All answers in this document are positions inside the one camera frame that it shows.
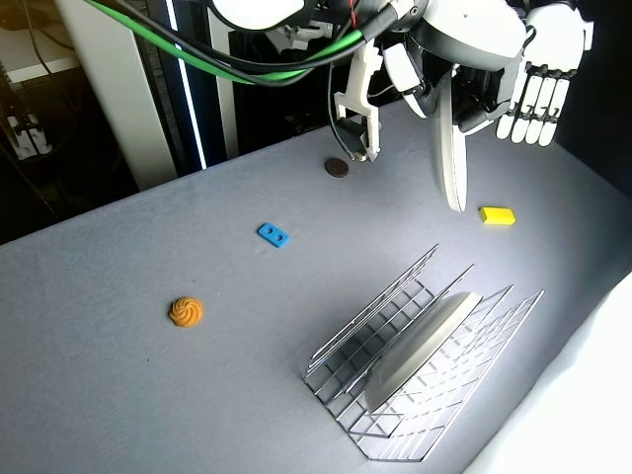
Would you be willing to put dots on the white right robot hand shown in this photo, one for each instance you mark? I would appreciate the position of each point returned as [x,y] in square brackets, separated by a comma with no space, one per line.
[469,29]

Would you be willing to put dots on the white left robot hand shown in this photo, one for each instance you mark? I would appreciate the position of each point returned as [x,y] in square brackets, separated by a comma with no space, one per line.
[558,39]

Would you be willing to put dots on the white plate with dark rim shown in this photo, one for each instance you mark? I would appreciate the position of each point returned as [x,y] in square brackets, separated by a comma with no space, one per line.
[419,345]
[451,163]

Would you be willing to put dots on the yellow block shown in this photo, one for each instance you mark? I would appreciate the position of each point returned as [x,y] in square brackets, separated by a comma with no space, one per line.
[497,215]

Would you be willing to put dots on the brown round cookie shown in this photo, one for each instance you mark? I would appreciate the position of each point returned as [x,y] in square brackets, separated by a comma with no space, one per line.
[337,168]

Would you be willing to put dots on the blue block with two holes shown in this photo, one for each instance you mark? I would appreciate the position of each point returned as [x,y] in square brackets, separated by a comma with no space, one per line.
[272,235]

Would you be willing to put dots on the white cabinet with black strip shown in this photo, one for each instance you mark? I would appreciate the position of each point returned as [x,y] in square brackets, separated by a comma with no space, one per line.
[108,99]

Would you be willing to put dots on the orange swirl cookie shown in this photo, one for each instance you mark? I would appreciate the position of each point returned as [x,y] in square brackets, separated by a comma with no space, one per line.
[186,312]

